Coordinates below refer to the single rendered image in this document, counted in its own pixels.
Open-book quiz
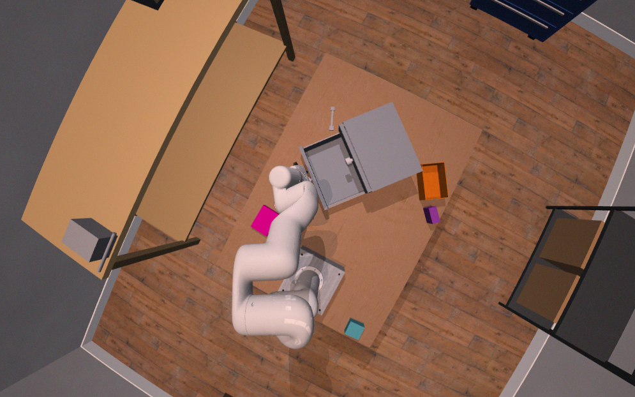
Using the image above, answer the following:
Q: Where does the grey cabinet with drawer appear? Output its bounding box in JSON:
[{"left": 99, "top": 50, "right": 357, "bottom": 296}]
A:
[{"left": 299, "top": 102, "right": 423, "bottom": 210}]

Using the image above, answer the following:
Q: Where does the teal cube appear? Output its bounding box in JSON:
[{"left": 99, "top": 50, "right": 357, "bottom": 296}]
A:
[{"left": 344, "top": 318, "right": 365, "bottom": 340}]

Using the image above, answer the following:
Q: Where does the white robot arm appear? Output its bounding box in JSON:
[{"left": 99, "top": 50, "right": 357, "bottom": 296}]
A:
[{"left": 232, "top": 166, "right": 324, "bottom": 349}]

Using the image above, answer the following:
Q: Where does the purple block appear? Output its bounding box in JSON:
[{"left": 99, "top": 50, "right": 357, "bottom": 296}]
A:
[{"left": 423, "top": 206, "right": 440, "bottom": 224}]

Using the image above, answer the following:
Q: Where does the orange open box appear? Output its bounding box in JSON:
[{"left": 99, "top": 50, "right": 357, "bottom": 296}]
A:
[{"left": 417, "top": 162, "right": 449, "bottom": 200}]

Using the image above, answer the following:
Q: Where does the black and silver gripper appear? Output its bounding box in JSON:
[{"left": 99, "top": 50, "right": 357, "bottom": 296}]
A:
[{"left": 291, "top": 162, "right": 310, "bottom": 181}]

